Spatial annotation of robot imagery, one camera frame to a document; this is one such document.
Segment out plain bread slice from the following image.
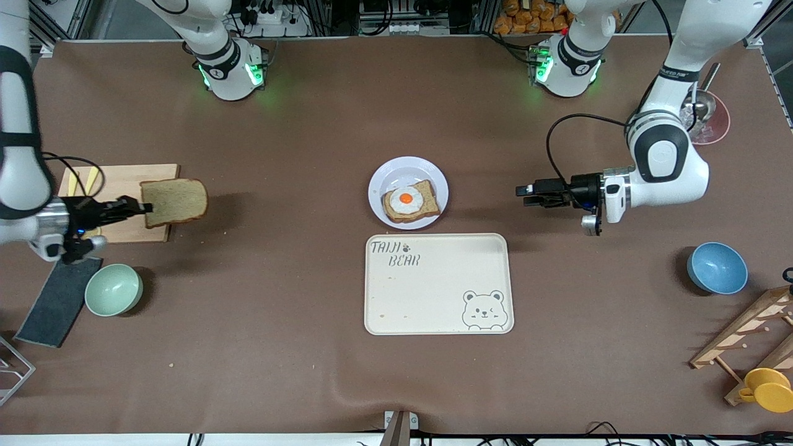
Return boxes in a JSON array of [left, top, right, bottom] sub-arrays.
[[141, 178, 209, 229]]

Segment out fried egg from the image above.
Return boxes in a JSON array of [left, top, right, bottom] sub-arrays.
[[389, 186, 425, 216]]

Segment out pale lavender round plate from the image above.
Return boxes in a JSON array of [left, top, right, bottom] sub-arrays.
[[368, 157, 449, 230]]

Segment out wooden cutting board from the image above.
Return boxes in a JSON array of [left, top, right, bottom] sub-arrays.
[[58, 164, 180, 244]]

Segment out pale green bowl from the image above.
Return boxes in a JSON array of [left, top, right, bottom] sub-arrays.
[[85, 264, 144, 317]]

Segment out dark grey cloth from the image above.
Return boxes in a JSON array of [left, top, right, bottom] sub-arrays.
[[14, 257, 103, 348]]

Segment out clear ice cubes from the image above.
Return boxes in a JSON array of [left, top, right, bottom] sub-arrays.
[[680, 102, 710, 140]]

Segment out cream bear print tray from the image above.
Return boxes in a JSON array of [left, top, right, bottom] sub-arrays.
[[364, 233, 515, 336]]

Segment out pink bowl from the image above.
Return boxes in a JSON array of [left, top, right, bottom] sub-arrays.
[[678, 90, 731, 146]]

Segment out metal scoop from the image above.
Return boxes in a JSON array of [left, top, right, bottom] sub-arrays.
[[693, 62, 721, 121]]

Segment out blue bowl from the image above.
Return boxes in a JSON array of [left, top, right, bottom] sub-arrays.
[[686, 242, 749, 295]]

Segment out orange snack packages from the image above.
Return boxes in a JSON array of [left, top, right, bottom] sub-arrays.
[[494, 0, 574, 35]]

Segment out wooden drying rack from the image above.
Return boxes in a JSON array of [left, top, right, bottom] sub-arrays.
[[690, 286, 793, 406]]

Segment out white power strip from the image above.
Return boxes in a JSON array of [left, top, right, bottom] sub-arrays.
[[257, 9, 310, 37]]

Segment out yellow cup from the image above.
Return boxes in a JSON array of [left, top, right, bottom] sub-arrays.
[[738, 368, 793, 414]]

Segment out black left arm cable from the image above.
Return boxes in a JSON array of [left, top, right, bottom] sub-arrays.
[[546, 113, 633, 186]]

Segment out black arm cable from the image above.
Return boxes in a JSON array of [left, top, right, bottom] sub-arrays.
[[43, 153, 106, 199], [546, 113, 633, 186]]

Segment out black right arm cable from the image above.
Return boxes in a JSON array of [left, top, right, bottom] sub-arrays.
[[43, 153, 106, 199]]

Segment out metal wire rack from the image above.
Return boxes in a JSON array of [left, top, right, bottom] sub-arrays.
[[0, 334, 36, 406]]

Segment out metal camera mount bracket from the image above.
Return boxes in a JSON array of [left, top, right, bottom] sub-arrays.
[[379, 410, 419, 446]]

